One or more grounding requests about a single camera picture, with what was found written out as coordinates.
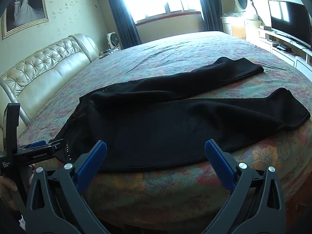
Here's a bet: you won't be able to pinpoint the framed wedding photo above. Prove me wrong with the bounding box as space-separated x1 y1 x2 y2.
2 0 50 40

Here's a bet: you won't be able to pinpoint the black flat television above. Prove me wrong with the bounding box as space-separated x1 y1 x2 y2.
268 0 312 49

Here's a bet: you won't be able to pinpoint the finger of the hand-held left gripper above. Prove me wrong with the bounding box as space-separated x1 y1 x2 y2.
19 140 65 152

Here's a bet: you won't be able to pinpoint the white television cabinet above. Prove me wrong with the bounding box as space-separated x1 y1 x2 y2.
258 27 312 73

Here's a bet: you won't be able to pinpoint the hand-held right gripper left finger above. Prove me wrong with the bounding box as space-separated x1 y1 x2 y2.
24 140 108 234

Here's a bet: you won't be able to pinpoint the cream tufted leather headboard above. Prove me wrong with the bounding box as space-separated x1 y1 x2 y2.
0 33 100 137

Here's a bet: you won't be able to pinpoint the person's left forearm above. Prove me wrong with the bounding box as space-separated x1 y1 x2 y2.
0 199 23 234

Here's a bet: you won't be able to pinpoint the bed with floral cover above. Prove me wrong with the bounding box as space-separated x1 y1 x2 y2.
18 30 312 234

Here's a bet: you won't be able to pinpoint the black pants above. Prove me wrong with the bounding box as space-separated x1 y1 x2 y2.
49 57 311 173

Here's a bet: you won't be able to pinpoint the white floor fan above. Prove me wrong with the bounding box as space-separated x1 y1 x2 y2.
107 31 122 51

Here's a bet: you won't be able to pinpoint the dark blue curtain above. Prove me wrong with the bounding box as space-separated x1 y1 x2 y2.
102 0 142 50
195 0 223 31

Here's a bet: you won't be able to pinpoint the bright window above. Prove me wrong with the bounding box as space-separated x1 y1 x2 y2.
117 0 205 25

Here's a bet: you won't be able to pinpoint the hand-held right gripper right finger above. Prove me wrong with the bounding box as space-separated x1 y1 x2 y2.
203 139 287 234

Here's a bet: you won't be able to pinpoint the dark cables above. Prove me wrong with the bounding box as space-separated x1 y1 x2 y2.
98 49 113 59

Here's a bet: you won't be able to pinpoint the white dresser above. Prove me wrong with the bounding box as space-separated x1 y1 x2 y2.
220 12 261 40

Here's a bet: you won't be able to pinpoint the person's left hand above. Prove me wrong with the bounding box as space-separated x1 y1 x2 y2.
0 164 36 211

